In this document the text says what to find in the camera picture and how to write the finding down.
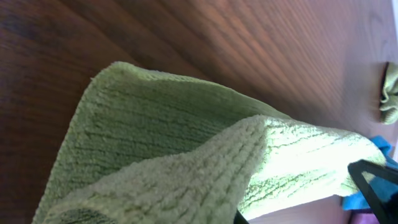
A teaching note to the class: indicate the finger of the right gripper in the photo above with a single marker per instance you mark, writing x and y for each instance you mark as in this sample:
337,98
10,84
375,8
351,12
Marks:
386,213

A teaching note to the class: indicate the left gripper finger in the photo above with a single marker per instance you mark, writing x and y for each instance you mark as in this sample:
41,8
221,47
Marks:
239,219

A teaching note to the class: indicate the large green cloth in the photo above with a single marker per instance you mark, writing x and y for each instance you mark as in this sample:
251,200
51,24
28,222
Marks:
151,147

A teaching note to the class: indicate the blue cloth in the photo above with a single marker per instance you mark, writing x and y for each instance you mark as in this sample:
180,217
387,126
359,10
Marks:
383,188

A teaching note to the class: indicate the crumpled purple cloth right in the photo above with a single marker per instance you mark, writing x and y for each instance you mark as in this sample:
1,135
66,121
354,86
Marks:
363,217

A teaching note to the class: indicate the crumpled green cloth top right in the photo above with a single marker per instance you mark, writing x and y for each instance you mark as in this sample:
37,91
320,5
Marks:
388,102

